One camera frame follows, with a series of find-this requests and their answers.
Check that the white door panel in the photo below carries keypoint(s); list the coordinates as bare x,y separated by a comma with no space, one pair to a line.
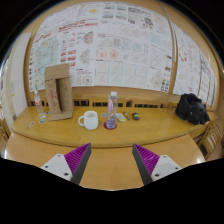
12,90

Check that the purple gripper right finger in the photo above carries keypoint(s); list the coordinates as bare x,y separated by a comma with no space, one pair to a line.
151,166

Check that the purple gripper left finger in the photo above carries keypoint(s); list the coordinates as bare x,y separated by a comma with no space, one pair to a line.
70,166

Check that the small black yellow device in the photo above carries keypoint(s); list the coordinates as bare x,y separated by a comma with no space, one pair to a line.
136,116

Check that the black backpack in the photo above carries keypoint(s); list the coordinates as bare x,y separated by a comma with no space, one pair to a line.
191,109

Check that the clear plastic water bottle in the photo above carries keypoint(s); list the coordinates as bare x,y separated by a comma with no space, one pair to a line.
112,108

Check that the wooden chair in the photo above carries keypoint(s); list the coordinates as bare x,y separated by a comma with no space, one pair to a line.
211,138

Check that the right poster wall sheet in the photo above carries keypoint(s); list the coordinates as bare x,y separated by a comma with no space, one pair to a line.
194,73

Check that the white ceramic mug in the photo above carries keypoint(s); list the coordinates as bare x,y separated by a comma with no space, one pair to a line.
89,120

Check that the brown cardboard box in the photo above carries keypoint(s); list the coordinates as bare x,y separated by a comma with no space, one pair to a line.
59,92

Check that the red round coaster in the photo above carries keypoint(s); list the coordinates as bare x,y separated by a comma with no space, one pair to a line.
109,126

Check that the large poster wall sheet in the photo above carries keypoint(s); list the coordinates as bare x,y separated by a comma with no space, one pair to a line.
104,44

